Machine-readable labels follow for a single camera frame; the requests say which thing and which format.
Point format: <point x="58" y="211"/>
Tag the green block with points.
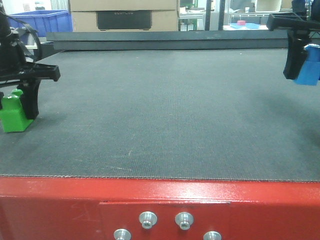
<point x="12" y="115"/>

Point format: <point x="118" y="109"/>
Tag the silver bolt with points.
<point x="184" y="220"/>
<point x="212" y="235"/>
<point x="148" y="219"/>
<point x="122" y="234"/>

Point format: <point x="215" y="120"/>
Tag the small pink block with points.
<point x="241" y="22"/>

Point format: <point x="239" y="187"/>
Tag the white plastic bin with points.
<point x="268" y="6"/>

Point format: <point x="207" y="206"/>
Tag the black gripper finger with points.
<point x="296" y="54"/>
<point x="29" y="98"/>

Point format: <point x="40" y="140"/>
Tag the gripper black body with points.
<point x="29" y="73"/>
<point x="291" y="20"/>

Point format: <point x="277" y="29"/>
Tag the flat blue tray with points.
<point x="246" y="26"/>

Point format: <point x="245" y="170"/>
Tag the large blue bin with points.
<point x="47" y="21"/>

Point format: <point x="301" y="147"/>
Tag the black conveyor end rail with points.
<point x="168" y="40"/>

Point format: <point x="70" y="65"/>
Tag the red conveyor frame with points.
<point x="49" y="208"/>

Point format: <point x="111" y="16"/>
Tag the grey conveyor belt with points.
<point x="170" y="114"/>

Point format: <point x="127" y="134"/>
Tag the large cardboard box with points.
<point x="124" y="15"/>

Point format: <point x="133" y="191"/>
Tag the black vertical post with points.
<point x="207" y="15"/>

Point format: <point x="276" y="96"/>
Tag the blue block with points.
<point x="309" y="74"/>

